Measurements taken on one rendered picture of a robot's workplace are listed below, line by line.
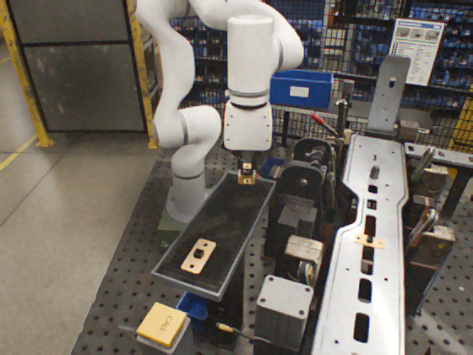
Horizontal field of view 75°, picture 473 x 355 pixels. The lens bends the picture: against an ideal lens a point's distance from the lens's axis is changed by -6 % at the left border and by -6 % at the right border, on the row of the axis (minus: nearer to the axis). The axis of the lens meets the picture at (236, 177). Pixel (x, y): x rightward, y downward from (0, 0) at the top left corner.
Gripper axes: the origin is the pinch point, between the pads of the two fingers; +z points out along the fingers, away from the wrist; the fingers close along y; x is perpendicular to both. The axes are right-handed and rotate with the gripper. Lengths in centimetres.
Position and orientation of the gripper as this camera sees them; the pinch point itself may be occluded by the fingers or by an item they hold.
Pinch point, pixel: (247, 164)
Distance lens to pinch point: 75.9
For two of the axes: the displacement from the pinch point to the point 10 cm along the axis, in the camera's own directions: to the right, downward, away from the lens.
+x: 0.5, -5.6, 8.2
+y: 10.0, 0.3, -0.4
